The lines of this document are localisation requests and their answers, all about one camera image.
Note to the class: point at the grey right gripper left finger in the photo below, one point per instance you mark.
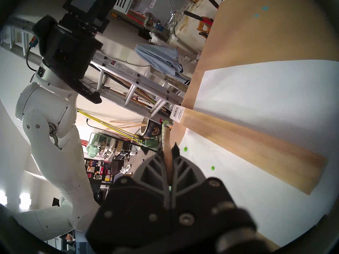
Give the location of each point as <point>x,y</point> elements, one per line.
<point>153,176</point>

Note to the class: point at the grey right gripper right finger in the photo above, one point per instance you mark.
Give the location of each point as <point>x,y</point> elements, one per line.
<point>185,176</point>

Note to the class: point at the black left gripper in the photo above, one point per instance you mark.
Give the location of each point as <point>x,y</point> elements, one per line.
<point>74,49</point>

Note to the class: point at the wooden chip paint brush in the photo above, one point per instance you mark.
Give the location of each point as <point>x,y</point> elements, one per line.
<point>167,142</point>

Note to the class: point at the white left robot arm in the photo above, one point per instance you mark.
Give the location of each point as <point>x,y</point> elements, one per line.
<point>53,139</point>

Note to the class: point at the dark decorated ceramic pot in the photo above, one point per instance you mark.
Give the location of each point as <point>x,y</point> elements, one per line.
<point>151,129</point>

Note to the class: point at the aluminium ladder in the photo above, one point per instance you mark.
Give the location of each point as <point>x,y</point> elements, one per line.
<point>119,71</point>

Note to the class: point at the light wood plank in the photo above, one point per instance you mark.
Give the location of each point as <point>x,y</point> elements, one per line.
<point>251,147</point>

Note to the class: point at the blue cloth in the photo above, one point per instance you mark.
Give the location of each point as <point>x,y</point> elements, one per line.
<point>159,57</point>

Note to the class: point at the grey bryant furnace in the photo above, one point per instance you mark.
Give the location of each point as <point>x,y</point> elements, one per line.
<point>159,4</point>

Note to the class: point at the white paper sheet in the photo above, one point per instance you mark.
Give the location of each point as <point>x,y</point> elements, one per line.
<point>264,97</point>

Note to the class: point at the brown hardboard table cover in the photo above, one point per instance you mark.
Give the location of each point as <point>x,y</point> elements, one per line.
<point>251,31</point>

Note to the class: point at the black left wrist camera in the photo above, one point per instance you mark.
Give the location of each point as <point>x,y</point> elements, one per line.
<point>45,28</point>

